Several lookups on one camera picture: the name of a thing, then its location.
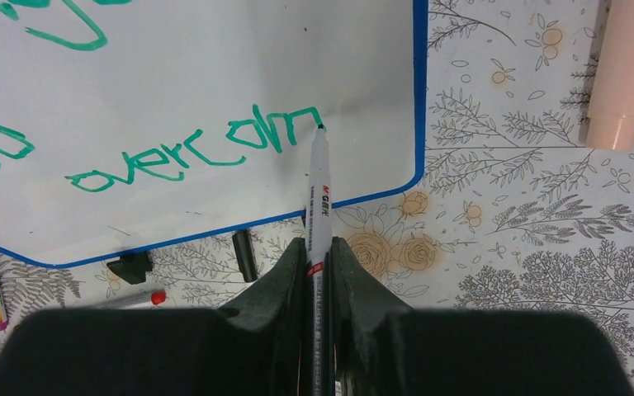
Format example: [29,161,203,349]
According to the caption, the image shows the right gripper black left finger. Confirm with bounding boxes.
[0,238,305,395]

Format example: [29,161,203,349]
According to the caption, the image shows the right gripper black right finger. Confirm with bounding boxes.
[331,238,634,395]

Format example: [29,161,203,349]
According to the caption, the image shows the black whiteboard marker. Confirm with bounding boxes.
[232,229,258,283]

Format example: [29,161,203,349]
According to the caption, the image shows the blue framed whiteboard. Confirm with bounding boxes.
[0,1,428,268]

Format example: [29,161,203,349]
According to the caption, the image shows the pink toy microphone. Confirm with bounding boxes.
[586,1,634,152]

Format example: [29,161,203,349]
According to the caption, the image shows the green whiteboard marker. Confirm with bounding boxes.
[299,124,335,395]

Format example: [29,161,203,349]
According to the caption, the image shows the red whiteboard marker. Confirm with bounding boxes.
[92,290,167,309]

